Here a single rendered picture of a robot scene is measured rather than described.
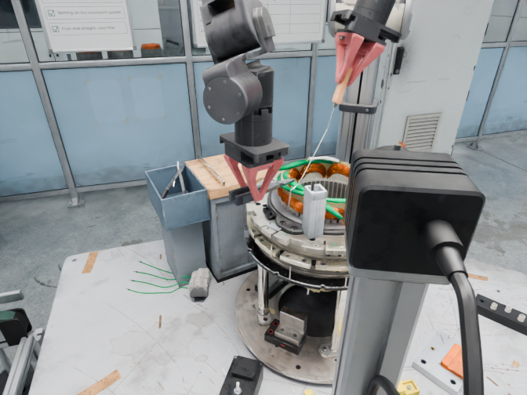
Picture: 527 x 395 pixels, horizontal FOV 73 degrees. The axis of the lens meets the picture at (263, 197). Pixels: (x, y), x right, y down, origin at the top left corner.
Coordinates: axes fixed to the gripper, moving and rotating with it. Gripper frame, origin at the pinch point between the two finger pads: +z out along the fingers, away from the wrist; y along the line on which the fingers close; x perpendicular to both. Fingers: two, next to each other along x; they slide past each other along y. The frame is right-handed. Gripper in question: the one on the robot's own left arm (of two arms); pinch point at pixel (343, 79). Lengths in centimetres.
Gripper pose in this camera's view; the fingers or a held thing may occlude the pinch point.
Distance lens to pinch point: 64.4
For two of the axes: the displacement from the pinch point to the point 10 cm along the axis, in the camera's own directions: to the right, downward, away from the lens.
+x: -2.3, -4.0, 8.9
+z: -3.3, 8.9, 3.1
